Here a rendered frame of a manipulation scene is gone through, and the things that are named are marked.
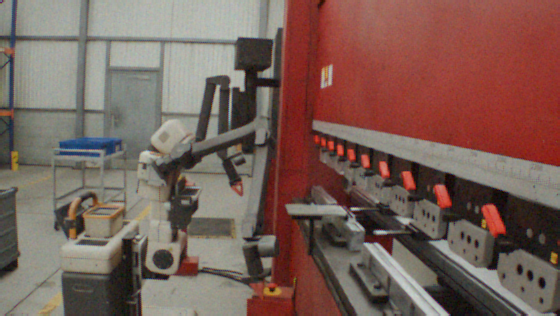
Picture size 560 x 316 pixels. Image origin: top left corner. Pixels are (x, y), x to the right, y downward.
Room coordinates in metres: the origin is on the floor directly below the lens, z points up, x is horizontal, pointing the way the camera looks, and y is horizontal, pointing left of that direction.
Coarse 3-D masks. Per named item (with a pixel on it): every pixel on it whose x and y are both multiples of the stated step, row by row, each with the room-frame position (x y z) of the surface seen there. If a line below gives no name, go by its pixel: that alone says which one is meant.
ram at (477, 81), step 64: (384, 0) 1.46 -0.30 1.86; (448, 0) 0.98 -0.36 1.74; (512, 0) 0.72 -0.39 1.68; (320, 64) 2.65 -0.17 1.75; (384, 64) 1.43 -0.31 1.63; (448, 64) 0.96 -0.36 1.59; (512, 64) 0.71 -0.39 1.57; (320, 128) 2.54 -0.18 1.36; (384, 128) 1.39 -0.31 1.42; (448, 128) 0.94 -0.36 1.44; (512, 128) 0.70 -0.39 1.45; (512, 192) 0.68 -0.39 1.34
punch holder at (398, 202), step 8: (400, 160) 1.22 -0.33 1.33; (408, 160) 1.16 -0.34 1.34; (392, 168) 1.28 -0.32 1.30; (400, 168) 1.22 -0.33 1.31; (408, 168) 1.16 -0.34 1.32; (416, 168) 1.14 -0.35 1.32; (392, 176) 1.28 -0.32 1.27; (400, 176) 1.21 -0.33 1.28; (416, 176) 1.14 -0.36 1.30; (400, 184) 1.21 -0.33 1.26; (416, 184) 1.14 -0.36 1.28; (392, 192) 1.26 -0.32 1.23; (400, 192) 1.19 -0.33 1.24; (408, 192) 1.14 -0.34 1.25; (416, 192) 1.14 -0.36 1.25; (392, 200) 1.25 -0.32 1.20; (400, 200) 1.19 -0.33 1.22; (392, 208) 1.25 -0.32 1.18; (400, 208) 1.18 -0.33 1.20; (408, 208) 1.14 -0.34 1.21; (408, 216) 1.15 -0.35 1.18
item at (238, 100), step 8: (232, 88) 2.90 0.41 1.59; (232, 96) 2.89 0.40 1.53; (240, 96) 2.92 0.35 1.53; (232, 104) 2.88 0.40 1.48; (240, 104) 2.92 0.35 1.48; (232, 112) 2.88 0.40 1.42; (240, 112) 2.92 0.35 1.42; (232, 120) 2.88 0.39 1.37; (240, 120) 2.92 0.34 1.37; (232, 128) 2.89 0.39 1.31
